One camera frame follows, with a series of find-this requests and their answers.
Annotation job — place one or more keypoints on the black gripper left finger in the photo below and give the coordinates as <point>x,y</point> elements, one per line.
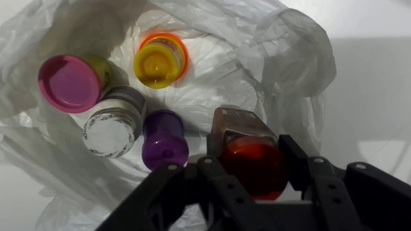
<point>171,200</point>

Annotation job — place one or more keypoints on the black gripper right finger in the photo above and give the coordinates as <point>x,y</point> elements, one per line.
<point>363,197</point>

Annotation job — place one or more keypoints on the purple dough tub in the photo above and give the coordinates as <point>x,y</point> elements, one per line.
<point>164,141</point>

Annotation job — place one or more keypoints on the red lid spice jar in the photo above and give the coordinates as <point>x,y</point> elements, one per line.
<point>252,162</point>

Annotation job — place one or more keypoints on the white lid blue label jar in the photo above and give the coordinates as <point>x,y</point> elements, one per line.
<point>110,129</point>

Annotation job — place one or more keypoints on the yellow lid orange tub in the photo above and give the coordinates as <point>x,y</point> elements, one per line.
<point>158,64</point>

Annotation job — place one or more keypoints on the pink lid dough tub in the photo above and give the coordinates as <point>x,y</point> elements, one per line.
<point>71,84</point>

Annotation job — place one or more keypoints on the clear white plastic bag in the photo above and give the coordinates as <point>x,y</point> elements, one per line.
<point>277,55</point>

